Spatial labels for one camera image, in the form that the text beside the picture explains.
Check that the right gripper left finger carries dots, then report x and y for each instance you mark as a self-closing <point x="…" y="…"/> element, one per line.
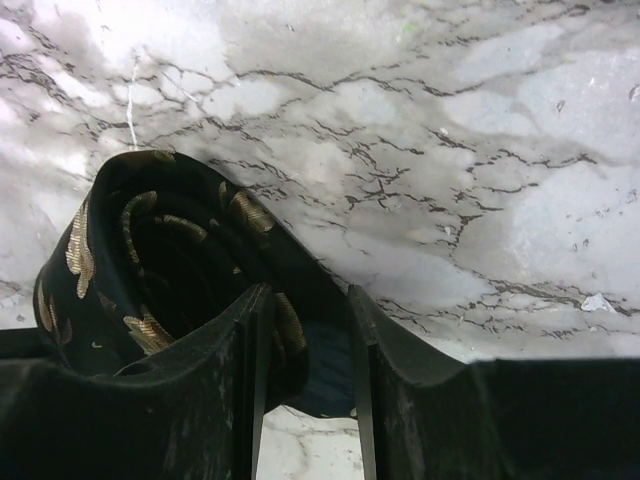
<point x="192" y="411"/>

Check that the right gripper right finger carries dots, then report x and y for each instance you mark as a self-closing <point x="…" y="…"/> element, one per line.
<point x="425" y="415"/>

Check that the black floral necktie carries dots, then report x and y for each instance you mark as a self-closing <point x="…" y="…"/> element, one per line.
<point x="163" y="244"/>

